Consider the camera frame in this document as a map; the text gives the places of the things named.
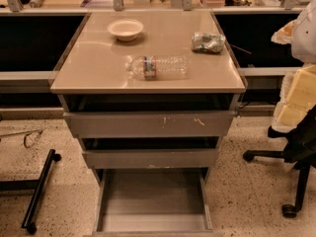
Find thin cable on floor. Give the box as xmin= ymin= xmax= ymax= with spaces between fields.
xmin=0 ymin=128 xmax=44 ymax=149

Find white paper bowl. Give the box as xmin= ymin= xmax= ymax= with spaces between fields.
xmin=108 ymin=19 xmax=144 ymax=41

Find crumpled silver chip bag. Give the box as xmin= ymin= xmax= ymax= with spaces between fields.
xmin=191 ymin=32 xmax=226 ymax=53

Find open bottom grey drawer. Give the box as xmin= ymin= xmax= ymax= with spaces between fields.
xmin=85 ymin=169 xmax=222 ymax=237

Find grey drawer cabinet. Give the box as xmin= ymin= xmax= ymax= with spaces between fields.
xmin=49 ymin=9 xmax=247 ymax=237

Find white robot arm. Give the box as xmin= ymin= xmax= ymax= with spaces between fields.
xmin=272 ymin=0 xmax=316 ymax=133

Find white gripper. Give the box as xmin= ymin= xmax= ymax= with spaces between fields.
xmin=272 ymin=65 xmax=316 ymax=132

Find top grey drawer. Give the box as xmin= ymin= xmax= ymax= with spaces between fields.
xmin=64 ymin=111 xmax=235 ymax=138

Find middle grey drawer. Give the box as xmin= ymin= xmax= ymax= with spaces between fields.
xmin=82 ymin=149 xmax=219 ymax=169

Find clear plastic water bottle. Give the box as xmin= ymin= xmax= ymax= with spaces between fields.
xmin=125 ymin=55 xmax=189 ymax=81

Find black office chair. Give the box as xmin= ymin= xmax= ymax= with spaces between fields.
xmin=243 ymin=107 xmax=316 ymax=218

